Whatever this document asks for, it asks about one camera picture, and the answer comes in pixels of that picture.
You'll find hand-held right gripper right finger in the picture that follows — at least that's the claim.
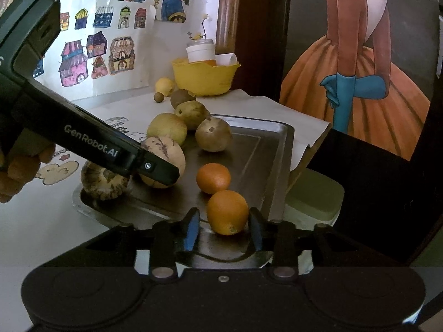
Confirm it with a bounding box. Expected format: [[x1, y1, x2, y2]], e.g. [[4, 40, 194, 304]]
[[248, 207, 351, 281]]

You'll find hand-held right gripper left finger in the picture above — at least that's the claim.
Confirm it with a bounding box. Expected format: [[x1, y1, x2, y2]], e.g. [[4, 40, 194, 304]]
[[86, 207, 201, 281]]

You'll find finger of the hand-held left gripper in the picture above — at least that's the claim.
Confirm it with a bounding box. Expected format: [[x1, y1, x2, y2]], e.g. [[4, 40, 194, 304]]
[[130, 142, 181, 185]]

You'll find striped round melon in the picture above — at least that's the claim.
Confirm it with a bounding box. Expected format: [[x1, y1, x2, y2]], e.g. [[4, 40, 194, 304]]
[[140, 136, 186, 189], [81, 162, 132, 201]]

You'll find orange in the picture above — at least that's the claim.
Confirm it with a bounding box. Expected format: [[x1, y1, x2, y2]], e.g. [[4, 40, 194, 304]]
[[196, 163, 231, 194], [207, 190, 250, 236]]

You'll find brown-yellow round fruit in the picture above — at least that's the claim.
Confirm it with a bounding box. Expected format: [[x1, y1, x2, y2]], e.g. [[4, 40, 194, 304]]
[[195, 117, 233, 153]]

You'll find metal tray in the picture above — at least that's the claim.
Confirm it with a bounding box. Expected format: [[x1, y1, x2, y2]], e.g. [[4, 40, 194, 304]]
[[72, 114, 295, 270]]

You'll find person's left hand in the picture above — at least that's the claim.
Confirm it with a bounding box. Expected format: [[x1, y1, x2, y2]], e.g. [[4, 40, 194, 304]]
[[0, 143, 56, 204]]

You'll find yellow-green pear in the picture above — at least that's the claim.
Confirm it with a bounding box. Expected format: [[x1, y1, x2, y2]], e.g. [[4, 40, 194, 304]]
[[146, 112, 188, 147], [174, 100, 211, 130]]

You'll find house drawings sheet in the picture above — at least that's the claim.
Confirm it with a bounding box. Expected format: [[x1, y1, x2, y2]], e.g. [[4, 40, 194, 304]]
[[31, 0, 158, 99]]

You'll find pale green plastic stool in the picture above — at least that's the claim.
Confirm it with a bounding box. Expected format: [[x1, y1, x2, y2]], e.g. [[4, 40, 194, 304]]
[[285, 168, 345, 230]]

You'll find brown kiwi fruit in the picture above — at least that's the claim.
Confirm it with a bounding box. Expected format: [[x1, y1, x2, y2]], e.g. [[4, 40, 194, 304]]
[[170, 89, 197, 109]]

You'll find yellow lemon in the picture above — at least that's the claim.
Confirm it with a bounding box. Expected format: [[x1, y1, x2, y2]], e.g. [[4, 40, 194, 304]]
[[154, 77, 176, 97]]

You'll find yellow plastic bowl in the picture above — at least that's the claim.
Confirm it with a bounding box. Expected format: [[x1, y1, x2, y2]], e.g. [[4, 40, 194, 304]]
[[172, 57, 242, 97]]

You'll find black cloth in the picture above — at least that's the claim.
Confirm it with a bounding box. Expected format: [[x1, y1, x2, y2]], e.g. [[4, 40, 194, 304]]
[[287, 128, 443, 267]]

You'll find white cup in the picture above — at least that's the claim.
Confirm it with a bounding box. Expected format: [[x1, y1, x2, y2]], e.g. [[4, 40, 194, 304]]
[[186, 39, 216, 63]]

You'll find white paper roll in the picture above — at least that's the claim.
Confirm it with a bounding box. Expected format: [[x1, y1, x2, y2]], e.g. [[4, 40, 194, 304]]
[[215, 53, 238, 66]]

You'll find orange dress wall poster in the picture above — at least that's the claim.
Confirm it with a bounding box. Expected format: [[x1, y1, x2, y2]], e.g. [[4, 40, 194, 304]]
[[279, 0, 437, 161]]

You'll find brown wooden post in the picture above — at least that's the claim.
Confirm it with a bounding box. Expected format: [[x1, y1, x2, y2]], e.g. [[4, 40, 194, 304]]
[[216, 0, 293, 102]]

